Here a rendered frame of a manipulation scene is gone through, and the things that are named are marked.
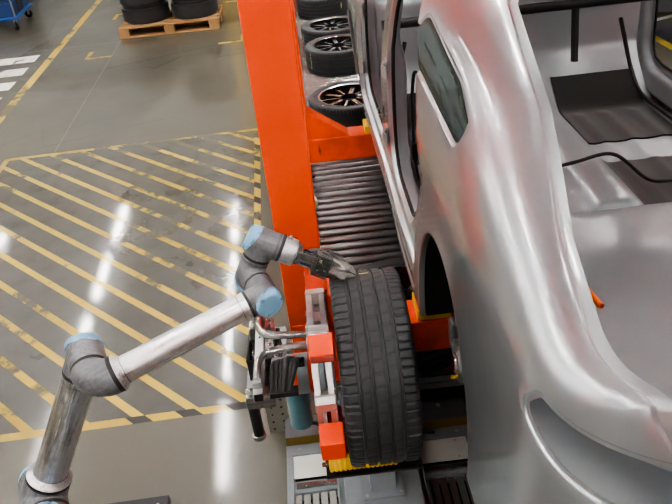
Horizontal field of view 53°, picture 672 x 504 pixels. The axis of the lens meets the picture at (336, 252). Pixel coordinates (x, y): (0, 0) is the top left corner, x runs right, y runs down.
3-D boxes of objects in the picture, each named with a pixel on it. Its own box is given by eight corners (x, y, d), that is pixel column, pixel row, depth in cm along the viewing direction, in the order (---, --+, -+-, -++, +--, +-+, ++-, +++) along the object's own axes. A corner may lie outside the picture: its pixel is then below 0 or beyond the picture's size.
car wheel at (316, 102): (407, 116, 563) (406, 89, 550) (351, 144, 527) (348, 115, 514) (350, 100, 605) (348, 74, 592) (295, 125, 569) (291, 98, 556)
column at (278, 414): (291, 430, 325) (279, 365, 302) (270, 433, 325) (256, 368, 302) (290, 415, 334) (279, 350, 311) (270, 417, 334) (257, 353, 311)
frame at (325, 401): (346, 485, 227) (331, 364, 197) (327, 487, 227) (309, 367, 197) (334, 372, 273) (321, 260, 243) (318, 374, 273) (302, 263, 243)
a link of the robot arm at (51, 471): (17, 532, 228) (69, 356, 200) (12, 491, 241) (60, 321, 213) (65, 526, 237) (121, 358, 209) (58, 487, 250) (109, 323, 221)
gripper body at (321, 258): (326, 281, 218) (291, 268, 217) (325, 273, 227) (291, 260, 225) (335, 260, 217) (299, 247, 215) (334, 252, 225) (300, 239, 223)
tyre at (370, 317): (425, 378, 189) (390, 227, 238) (340, 388, 188) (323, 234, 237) (423, 497, 233) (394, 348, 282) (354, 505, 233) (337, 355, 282)
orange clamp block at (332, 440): (344, 436, 214) (347, 458, 207) (319, 439, 214) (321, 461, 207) (342, 420, 210) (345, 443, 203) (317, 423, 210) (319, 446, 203)
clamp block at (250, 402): (276, 407, 216) (273, 395, 213) (247, 410, 215) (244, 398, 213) (276, 395, 220) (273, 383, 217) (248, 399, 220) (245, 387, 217)
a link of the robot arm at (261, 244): (242, 243, 224) (252, 217, 221) (278, 256, 226) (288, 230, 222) (238, 255, 216) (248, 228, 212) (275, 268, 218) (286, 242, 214)
